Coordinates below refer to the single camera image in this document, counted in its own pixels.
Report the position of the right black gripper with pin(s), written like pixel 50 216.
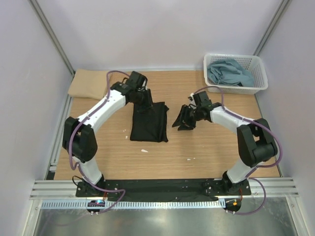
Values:
pixel 183 117

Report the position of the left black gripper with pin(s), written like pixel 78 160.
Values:
pixel 148 103

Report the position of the black t shirt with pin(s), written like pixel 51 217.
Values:
pixel 150 125

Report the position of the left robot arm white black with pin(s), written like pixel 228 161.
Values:
pixel 79 138

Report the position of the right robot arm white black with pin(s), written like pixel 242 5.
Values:
pixel 256 144

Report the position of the folded beige t shirt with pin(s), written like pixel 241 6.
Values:
pixel 88 84

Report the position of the blue t shirt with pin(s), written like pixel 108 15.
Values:
pixel 228 72

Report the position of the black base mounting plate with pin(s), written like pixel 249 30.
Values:
pixel 176 190

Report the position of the white plastic basket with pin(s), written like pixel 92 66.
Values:
pixel 252 64

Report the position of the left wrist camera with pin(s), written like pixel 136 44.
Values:
pixel 136 81

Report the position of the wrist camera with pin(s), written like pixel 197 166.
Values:
pixel 200 99
pixel 136 81

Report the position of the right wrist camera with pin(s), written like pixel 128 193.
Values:
pixel 200 99

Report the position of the white slotted cable duct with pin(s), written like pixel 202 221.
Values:
pixel 95 204

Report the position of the aluminium frame rail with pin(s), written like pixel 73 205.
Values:
pixel 65 189

